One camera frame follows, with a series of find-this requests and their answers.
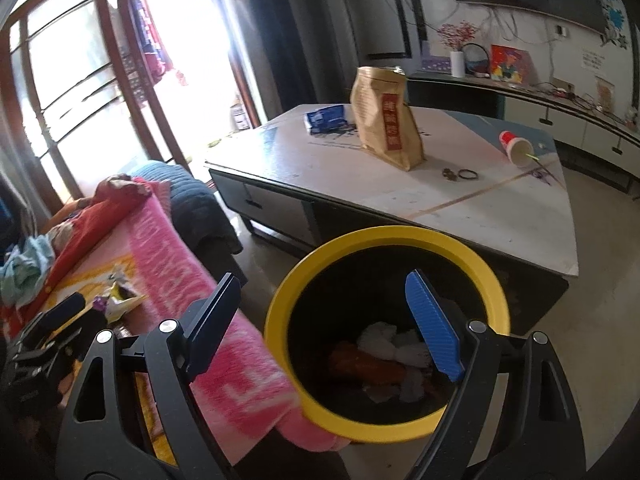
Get white wall note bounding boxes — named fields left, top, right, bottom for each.
left=580, top=47, right=608, bottom=71

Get red floral blanket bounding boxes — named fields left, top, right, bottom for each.
left=40, top=175, right=156, bottom=291

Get white top coffee table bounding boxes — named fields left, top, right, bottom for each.
left=204, top=104, right=581, bottom=321

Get brown paper bag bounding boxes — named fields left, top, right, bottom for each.
left=349, top=66, right=425, bottom=173

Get colourful picture board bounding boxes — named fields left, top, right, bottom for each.
left=490, top=44, right=531, bottom=83

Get white tissue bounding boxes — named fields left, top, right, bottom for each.
left=395, top=330, right=431, bottom=366

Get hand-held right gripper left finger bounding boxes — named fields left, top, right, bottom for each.
left=55, top=272, right=241, bottom=480

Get light blue crumpled cloth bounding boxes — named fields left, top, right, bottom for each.
left=0, top=235, right=56, bottom=308

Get white vase with red flowers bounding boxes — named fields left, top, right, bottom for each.
left=436, top=21, right=476, bottom=79

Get white paper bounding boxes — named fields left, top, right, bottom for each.
left=400, top=365, right=426, bottom=403

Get blue plastic packet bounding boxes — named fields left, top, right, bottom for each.
left=303, top=104, right=358, bottom=136

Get hanging red and pink clothes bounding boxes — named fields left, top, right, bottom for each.
left=127, top=0, right=188, bottom=86

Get blue flower wall decal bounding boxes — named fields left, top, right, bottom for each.
left=597, top=0, right=631, bottom=51

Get dark blue and grey curtain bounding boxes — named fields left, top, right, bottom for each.
left=240, top=0, right=321, bottom=121

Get beige paper packet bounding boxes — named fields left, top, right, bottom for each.
left=595, top=75, right=616, bottom=111

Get red plastic wrapper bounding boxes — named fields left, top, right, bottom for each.
left=327, top=342, right=406, bottom=386

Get white pleated paper liner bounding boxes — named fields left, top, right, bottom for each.
left=357, top=322, right=401, bottom=356

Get white and black television cabinet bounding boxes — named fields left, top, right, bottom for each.
left=407, top=70, right=640, bottom=193

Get yellow rimmed black trash bin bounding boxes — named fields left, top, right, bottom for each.
left=264, top=226, right=511, bottom=445

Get brown framed glass door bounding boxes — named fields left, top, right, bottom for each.
left=0, top=0, right=196, bottom=201

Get red paper cup with straw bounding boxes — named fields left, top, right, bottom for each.
left=498, top=130, right=543, bottom=168

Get dark blue quilted cover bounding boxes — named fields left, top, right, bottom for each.
left=132, top=160, right=246, bottom=281

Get round black framed ornament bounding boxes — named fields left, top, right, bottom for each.
left=461, top=42, right=492, bottom=78

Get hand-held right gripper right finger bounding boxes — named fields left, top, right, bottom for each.
left=404, top=270, right=586, bottom=480

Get yellow snack wrapper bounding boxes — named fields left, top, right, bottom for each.
left=102, top=267, right=146, bottom=321

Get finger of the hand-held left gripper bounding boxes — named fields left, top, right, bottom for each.
left=30, top=292, right=87, bottom=331

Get pink cartoon printed blanket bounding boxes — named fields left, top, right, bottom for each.
left=30, top=192, right=351, bottom=466

